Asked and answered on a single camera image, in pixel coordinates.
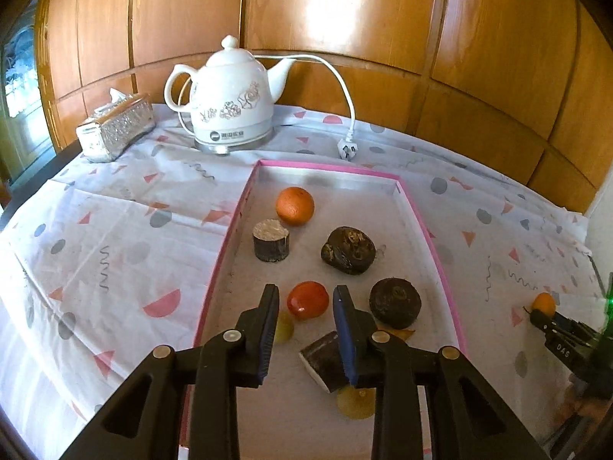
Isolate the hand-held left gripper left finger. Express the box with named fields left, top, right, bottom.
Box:
left=60, top=284, right=281, bottom=460

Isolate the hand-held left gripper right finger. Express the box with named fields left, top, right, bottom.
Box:
left=333, top=284, right=551, bottom=460

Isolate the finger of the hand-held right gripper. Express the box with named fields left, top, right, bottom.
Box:
left=529, top=307, right=602, bottom=362

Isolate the pale yellow round fruit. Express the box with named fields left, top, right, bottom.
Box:
left=274, top=310, right=294, bottom=344

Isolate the dark sugarcane piece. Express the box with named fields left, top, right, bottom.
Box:
left=252, top=219, right=293, bottom=263
left=299, top=330, right=350, bottom=394

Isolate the orange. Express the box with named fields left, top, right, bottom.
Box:
left=275, top=186, right=316, bottom=227
left=533, top=292, right=557, bottom=318

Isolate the red-orange tomato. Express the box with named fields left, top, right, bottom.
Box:
left=286, top=281, right=330, bottom=321

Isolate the amber yellow fruit piece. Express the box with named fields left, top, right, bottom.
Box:
left=336, top=386, right=377, bottom=420

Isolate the dark brown round fruit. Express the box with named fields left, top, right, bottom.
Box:
left=369, top=277, right=423, bottom=330

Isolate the dark round fruit yellow patch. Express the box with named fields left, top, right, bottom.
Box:
left=320, top=227, right=377, bottom=275

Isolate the pink-rimmed shallow box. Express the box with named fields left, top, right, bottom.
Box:
left=177, top=158, right=467, bottom=460

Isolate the printed white tablecloth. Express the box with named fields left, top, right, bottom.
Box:
left=0, top=103, right=604, bottom=460

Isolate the silver kettle base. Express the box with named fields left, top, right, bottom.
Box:
left=193, top=127, right=277, bottom=155

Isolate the white ceramic electric kettle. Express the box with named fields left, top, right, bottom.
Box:
left=164, top=35, right=298, bottom=147

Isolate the silver glitter tissue box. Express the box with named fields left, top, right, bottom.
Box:
left=75, top=87, right=156, bottom=164

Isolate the glass cabinet door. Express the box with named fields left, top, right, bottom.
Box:
left=0, top=0, right=53, bottom=173

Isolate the white power cable with plug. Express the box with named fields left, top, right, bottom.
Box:
left=249, top=53, right=360, bottom=162

